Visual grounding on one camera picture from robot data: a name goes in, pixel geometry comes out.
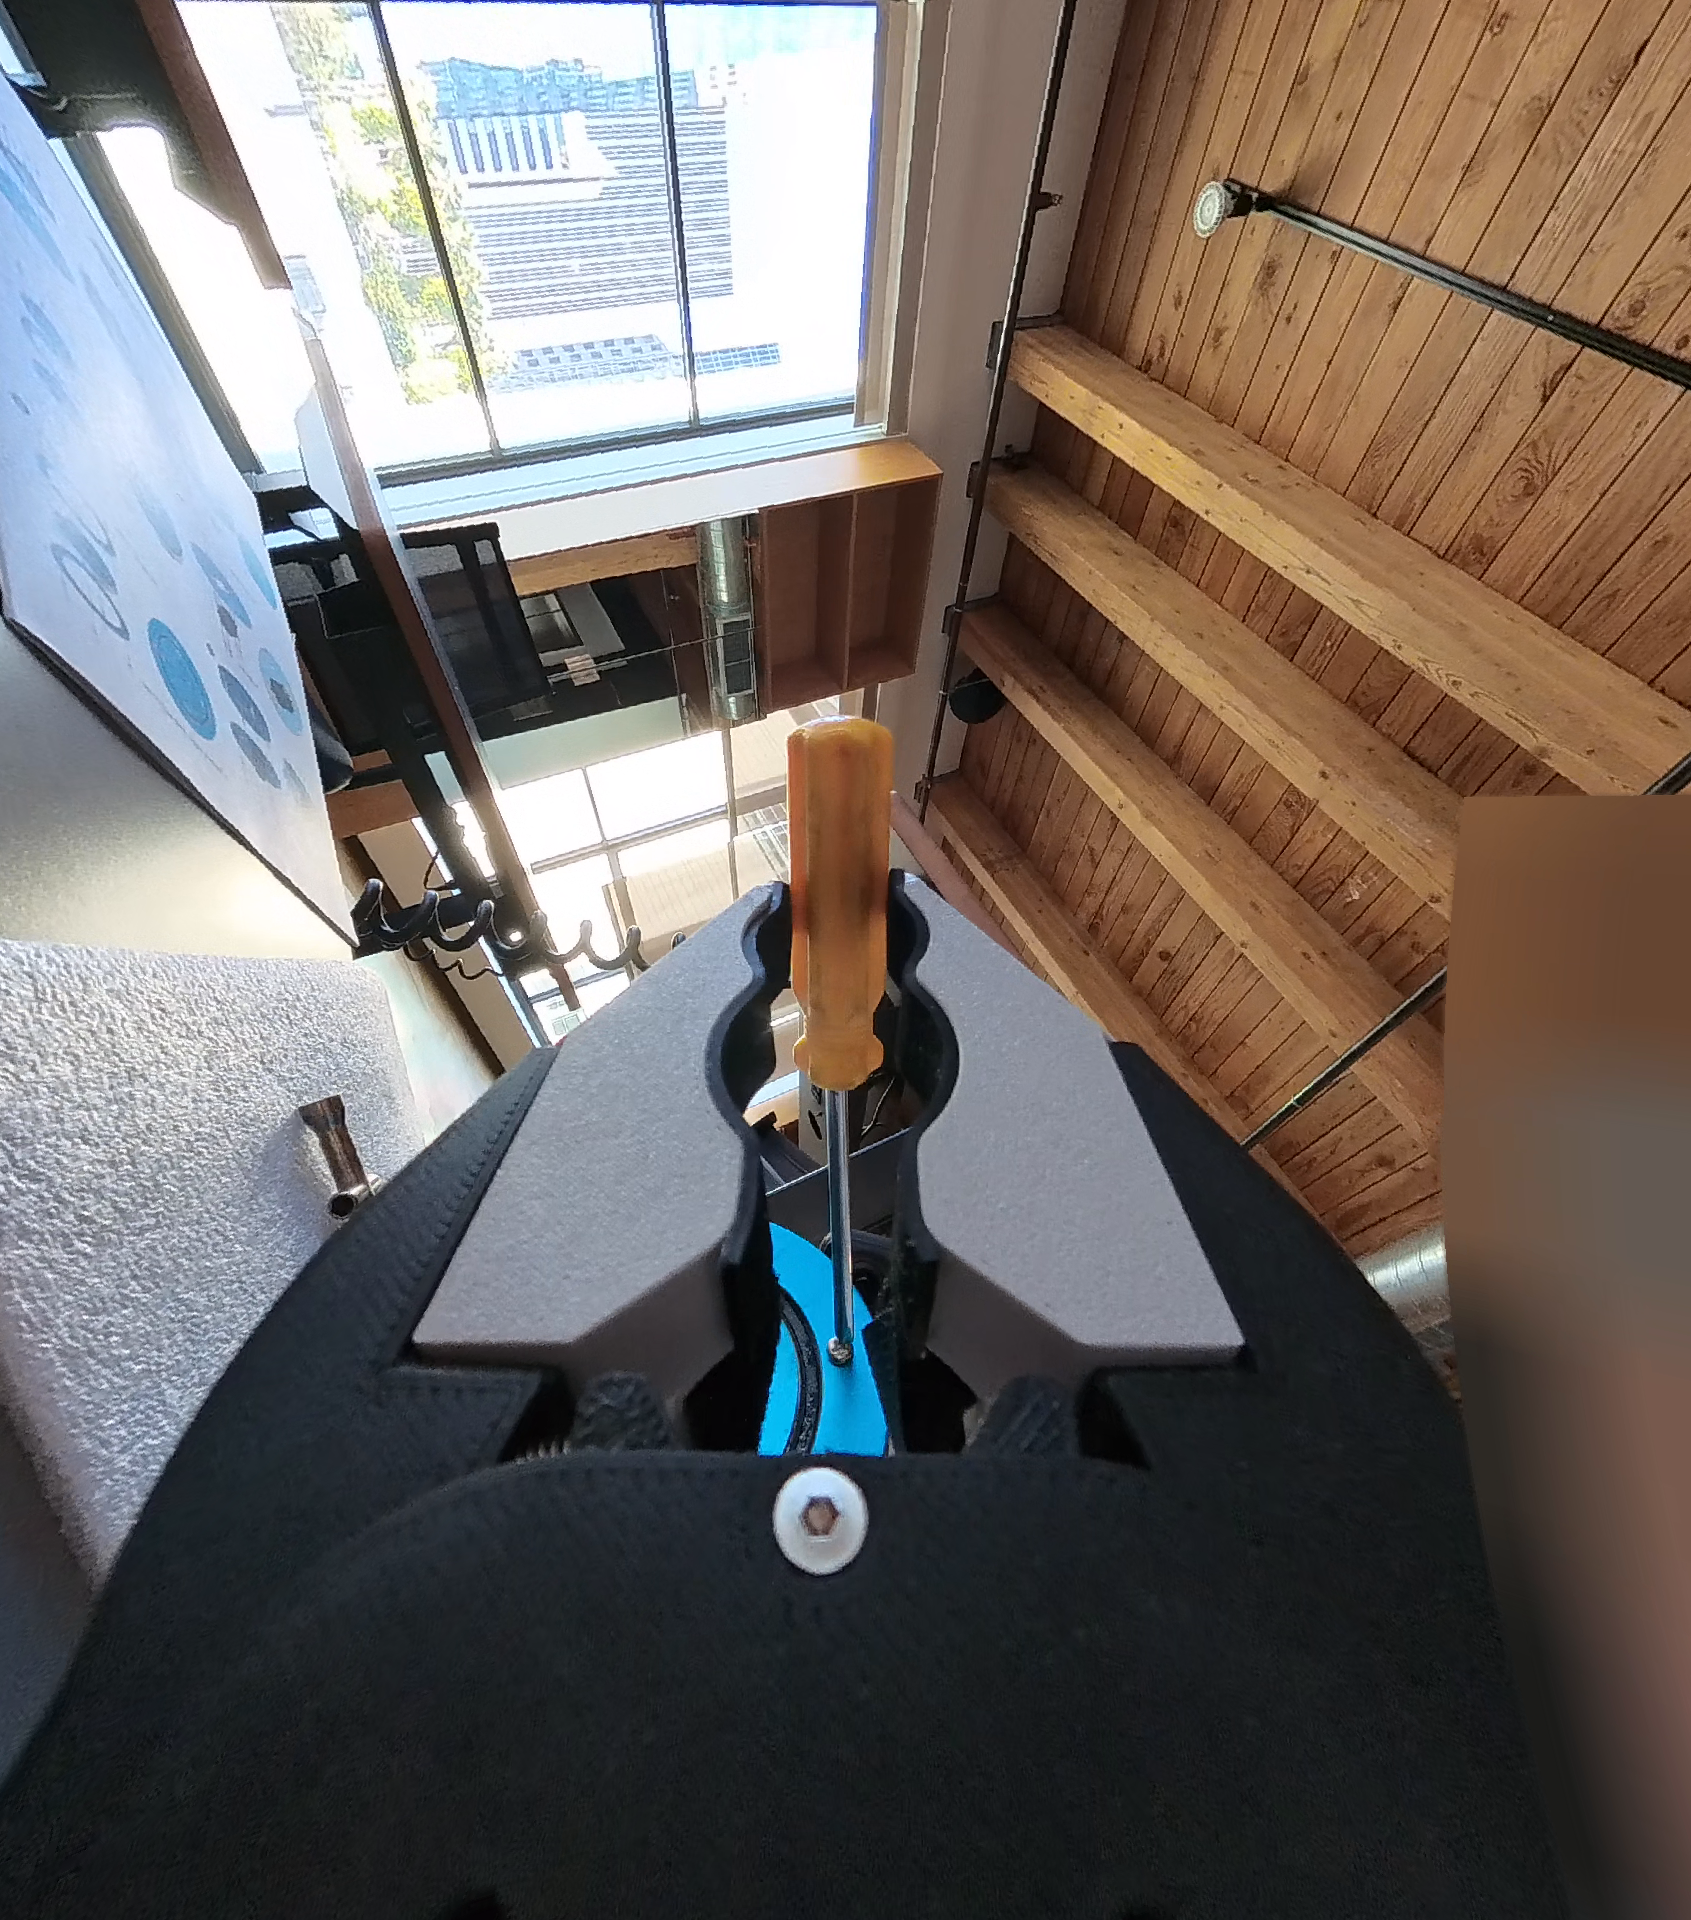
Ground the ribbed silver duct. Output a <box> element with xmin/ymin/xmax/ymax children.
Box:
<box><xmin>696</xmin><ymin>516</ymin><xmax>764</xmax><ymax>722</ymax></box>

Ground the blue round base plate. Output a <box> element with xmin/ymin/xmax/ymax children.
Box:
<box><xmin>756</xmin><ymin>1223</ymin><xmax>896</xmax><ymax>1458</ymax></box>

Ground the yellow handled screwdriver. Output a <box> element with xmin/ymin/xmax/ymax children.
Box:
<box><xmin>786</xmin><ymin>716</ymin><xmax>896</xmax><ymax>1368</ymax></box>

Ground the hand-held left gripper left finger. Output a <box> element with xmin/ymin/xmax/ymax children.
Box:
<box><xmin>415</xmin><ymin>882</ymin><xmax>788</xmax><ymax>1455</ymax></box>

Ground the black coiled cable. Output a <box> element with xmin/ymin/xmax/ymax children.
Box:
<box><xmin>351</xmin><ymin>876</ymin><xmax>648</xmax><ymax>981</ymax></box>

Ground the black ceiling conduit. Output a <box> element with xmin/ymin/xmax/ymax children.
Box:
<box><xmin>1236</xmin><ymin>194</ymin><xmax>1691</xmax><ymax>441</ymax></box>

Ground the metal socket wrench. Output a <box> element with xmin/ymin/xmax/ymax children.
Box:
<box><xmin>301</xmin><ymin>1095</ymin><xmax>383</xmax><ymax>1224</ymax></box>

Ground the large window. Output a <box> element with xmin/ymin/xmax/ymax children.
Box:
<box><xmin>179</xmin><ymin>0</ymin><xmax>884</xmax><ymax>469</ymax></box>

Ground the dark grey desk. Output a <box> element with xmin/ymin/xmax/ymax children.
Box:
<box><xmin>0</xmin><ymin>360</ymin><xmax>511</xmax><ymax>1920</ymax></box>

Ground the white foam sheet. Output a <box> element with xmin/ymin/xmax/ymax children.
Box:
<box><xmin>0</xmin><ymin>931</ymin><xmax>435</xmax><ymax>1592</ymax></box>

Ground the printed instruction manual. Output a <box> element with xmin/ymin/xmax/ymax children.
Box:
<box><xmin>0</xmin><ymin>0</ymin><xmax>365</xmax><ymax>951</ymax></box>

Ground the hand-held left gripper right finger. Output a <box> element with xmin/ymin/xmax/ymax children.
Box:
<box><xmin>882</xmin><ymin>874</ymin><xmax>1248</xmax><ymax>1455</ymax></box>

